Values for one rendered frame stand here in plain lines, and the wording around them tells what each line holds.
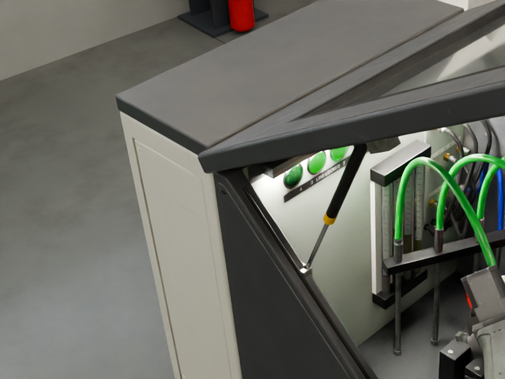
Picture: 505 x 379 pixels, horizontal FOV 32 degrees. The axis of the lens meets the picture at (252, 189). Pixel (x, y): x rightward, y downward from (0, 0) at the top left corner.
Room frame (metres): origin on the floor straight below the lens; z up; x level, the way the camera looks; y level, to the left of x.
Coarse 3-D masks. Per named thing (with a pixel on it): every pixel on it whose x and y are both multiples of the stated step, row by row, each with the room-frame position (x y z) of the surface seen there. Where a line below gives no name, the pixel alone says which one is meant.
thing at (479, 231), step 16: (416, 160) 1.29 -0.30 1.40; (432, 160) 1.24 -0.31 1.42; (448, 176) 1.19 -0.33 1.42; (400, 192) 1.35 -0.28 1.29; (400, 208) 1.36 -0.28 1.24; (464, 208) 1.12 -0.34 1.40; (400, 224) 1.36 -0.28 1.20; (480, 224) 1.10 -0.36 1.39; (400, 240) 1.36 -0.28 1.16; (480, 240) 1.08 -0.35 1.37
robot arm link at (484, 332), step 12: (480, 324) 0.87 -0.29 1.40; (492, 324) 0.84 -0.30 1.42; (504, 324) 0.82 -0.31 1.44; (480, 336) 0.82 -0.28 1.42; (492, 336) 0.79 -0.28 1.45; (504, 336) 0.77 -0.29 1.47; (480, 348) 0.81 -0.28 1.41; (492, 348) 0.73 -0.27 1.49; (504, 348) 0.72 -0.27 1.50; (492, 360) 0.69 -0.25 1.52; (504, 360) 0.67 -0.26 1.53; (492, 372) 0.65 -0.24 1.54; (504, 372) 0.63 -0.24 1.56
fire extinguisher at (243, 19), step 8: (232, 0) 4.90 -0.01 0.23; (240, 0) 4.89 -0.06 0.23; (248, 0) 4.91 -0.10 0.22; (232, 8) 4.91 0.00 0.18; (240, 8) 4.89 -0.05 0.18; (248, 8) 4.90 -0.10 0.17; (232, 16) 4.91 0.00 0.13; (240, 16) 4.89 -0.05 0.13; (248, 16) 4.90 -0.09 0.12; (232, 24) 4.92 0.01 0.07; (240, 24) 4.89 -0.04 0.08; (248, 24) 4.90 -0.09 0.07
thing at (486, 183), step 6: (504, 156) 1.37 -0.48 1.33; (492, 168) 1.38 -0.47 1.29; (498, 168) 1.37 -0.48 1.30; (486, 174) 1.39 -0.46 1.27; (492, 174) 1.38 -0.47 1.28; (486, 180) 1.39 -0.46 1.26; (486, 186) 1.39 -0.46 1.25; (480, 192) 1.40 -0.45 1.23; (486, 192) 1.39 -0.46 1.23; (480, 198) 1.40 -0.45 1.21; (480, 204) 1.40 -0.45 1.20; (480, 210) 1.40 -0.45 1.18; (480, 216) 1.40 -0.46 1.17; (480, 222) 1.39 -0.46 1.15; (474, 234) 1.40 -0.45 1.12; (474, 240) 1.40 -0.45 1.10
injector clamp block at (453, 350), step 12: (444, 348) 1.22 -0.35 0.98; (456, 348) 1.22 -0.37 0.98; (468, 348) 1.22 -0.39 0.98; (444, 360) 1.21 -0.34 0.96; (456, 360) 1.19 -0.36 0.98; (468, 360) 1.22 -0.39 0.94; (480, 360) 1.18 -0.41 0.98; (444, 372) 1.21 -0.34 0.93; (456, 372) 1.19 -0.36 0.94; (468, 372) 1.16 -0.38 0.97; (480, 372) 1.15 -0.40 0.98
